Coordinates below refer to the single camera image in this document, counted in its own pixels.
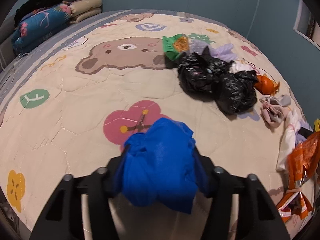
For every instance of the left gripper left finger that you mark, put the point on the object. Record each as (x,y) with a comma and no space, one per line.
(61,217)

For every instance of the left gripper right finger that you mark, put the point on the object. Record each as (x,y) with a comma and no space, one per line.
(258,217)

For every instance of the orange snack wrapper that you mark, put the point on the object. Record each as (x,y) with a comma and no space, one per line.
(302,164)

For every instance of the blue plastic bag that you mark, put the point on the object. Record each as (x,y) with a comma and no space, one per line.
(162,165)

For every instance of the orange peel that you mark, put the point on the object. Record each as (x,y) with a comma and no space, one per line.
(266,86)

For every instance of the lavender mesh net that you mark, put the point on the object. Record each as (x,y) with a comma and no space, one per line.
(223,52)

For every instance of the green snack wrapper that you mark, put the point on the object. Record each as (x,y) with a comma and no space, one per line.
(175,46)

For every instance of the black trash bag right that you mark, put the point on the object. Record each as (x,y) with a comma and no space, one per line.
(237,92)

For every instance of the black trash bag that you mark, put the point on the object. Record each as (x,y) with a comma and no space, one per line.
(237,92)
(200,74)

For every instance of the black trash bag left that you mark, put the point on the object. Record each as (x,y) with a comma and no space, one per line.
(200,74)

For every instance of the pink grey crumpled cloth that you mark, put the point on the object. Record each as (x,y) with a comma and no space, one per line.
(274,110)

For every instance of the white tied plastic bag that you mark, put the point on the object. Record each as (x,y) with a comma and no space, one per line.
(290,138)

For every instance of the cartoon bear quilt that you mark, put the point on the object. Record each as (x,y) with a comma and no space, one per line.
(75,112)

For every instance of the white crumpled tissue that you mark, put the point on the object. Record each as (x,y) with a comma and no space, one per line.
(238,67)

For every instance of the grey striped bed mattress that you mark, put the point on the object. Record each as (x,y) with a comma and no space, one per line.
(21,69)

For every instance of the blue floral folded blanket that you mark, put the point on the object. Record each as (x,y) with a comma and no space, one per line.
(36,28)

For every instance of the beige folded pillow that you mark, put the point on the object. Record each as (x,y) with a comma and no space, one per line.
(83,9)

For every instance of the black clothing pile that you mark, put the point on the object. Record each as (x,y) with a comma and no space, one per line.
(32,5)

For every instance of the window with dark frame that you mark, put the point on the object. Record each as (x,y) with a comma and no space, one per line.
(306,25)

